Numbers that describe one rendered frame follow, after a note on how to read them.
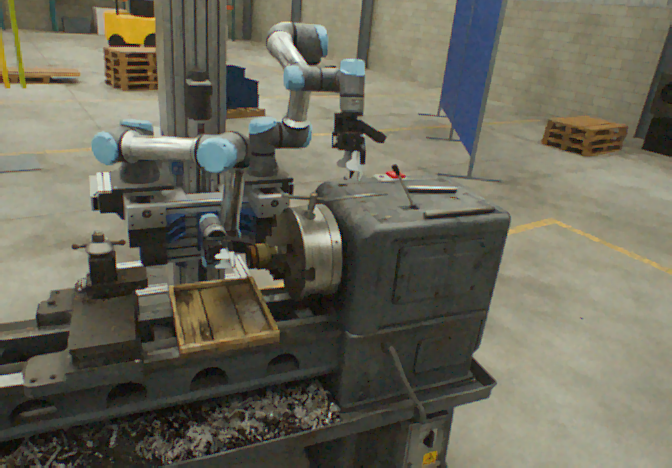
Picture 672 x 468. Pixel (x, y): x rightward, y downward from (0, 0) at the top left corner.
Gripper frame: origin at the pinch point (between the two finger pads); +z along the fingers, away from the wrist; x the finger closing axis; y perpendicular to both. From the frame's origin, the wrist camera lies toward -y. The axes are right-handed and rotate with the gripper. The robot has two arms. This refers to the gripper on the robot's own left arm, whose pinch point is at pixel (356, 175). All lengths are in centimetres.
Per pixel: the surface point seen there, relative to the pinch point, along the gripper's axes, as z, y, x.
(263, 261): 27.3, 29.1, -6.6
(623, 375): 132, -195, -36
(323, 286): 34.7, 12.1, 2.9
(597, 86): -67, -875, -651
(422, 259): 26.8, -19.5, 10.7
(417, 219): 13.2, -16.8, 10.6
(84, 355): 44, 81, 5
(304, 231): 16.5, 17.9, 1.1
